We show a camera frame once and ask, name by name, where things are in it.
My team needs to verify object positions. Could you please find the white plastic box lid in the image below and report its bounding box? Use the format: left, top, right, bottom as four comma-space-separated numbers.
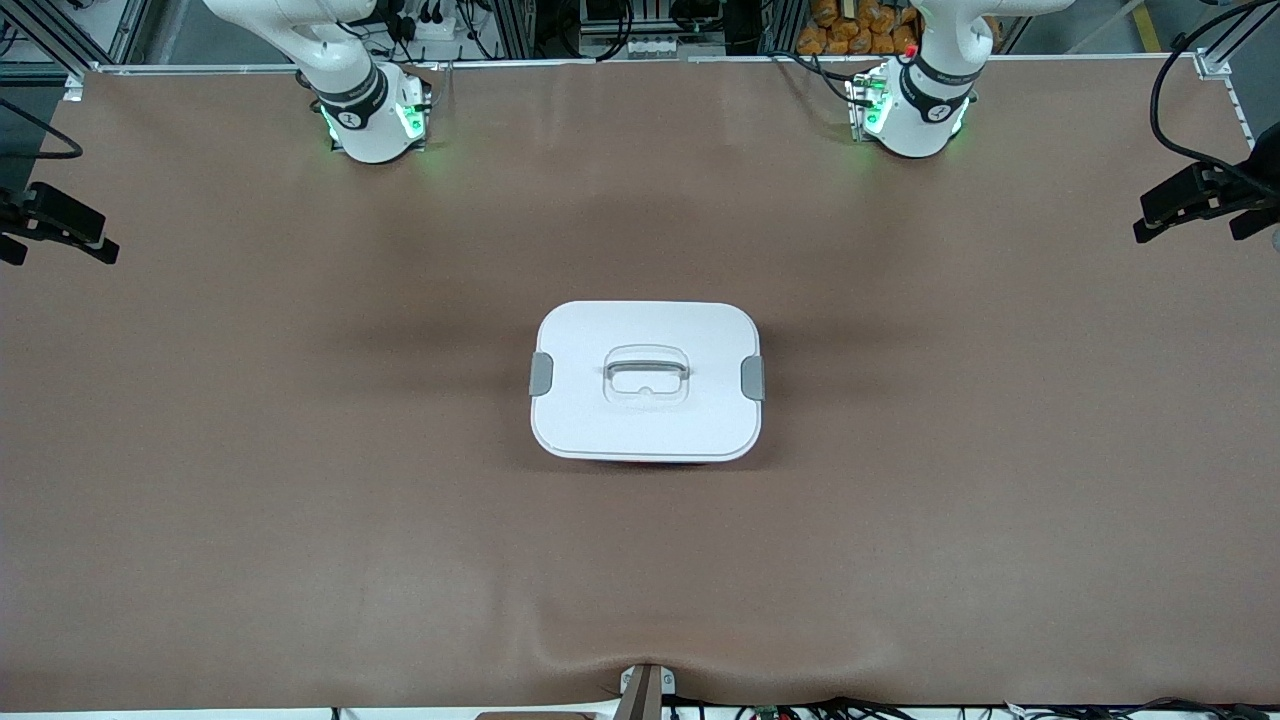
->
529, 300, 766, 464

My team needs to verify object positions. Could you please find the brown table mat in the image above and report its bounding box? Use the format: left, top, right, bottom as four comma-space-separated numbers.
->
0, 58, 1280, 713

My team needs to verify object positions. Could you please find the orange snack pile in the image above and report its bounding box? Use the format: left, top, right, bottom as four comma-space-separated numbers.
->
797, 0, 921, 57

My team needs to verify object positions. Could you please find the white power strip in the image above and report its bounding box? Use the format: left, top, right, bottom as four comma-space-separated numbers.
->
395, 10, 461, 43

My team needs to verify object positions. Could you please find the aluminium rail with corner bracket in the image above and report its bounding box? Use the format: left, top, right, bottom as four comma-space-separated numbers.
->
1195, 48, 1253, 138

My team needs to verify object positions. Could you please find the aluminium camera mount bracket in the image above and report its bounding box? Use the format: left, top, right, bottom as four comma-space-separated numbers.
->
613, 662, 678, 720

